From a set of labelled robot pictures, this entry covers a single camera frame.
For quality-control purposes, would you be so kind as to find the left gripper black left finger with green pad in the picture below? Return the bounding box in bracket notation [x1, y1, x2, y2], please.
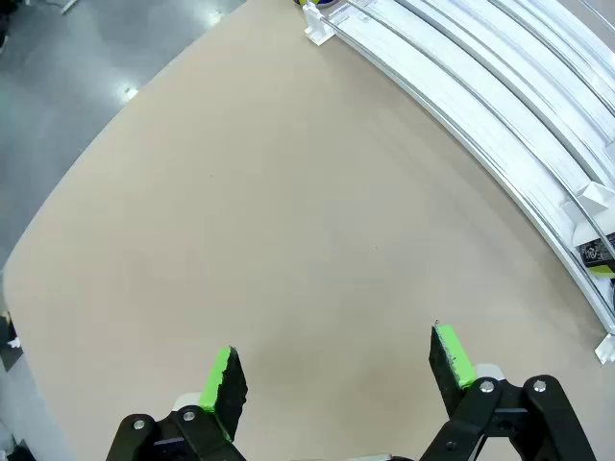
[105, 344, 251, 461]

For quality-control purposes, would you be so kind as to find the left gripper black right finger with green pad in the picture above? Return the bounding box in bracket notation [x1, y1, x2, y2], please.
[417, 325, 602, 461]

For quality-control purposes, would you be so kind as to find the black Pepsi can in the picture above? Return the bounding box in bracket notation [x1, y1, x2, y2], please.
[576, 233, 615, 280]

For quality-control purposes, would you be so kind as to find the clear can dispenser rack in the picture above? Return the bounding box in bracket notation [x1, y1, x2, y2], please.
[303, 0, 615, 366]

